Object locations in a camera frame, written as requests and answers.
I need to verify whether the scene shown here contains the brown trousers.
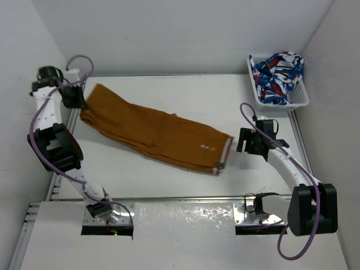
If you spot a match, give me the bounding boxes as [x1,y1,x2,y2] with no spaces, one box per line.
[79,84,233,175]

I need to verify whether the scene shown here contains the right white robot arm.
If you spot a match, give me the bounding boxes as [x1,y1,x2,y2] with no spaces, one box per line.
[236,119,338,236]

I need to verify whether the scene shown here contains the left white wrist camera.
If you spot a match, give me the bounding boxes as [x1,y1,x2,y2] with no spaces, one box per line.
[62,68,80,85]

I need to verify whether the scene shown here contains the white front cover board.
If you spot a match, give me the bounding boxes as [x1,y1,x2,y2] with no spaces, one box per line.
[21,202,347,269]

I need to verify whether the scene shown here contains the blue white patterned cloth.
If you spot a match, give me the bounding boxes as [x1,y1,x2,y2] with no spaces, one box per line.
[249,51,304,106]

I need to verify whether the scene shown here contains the aluminium table frame rail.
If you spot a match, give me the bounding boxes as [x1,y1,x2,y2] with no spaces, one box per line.
[46,109,85,201]

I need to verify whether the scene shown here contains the white plastic basket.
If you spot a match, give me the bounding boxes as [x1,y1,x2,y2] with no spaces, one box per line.
[246,55,309,112]

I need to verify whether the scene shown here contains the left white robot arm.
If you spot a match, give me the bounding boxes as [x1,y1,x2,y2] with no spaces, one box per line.
[27,66,122,224]

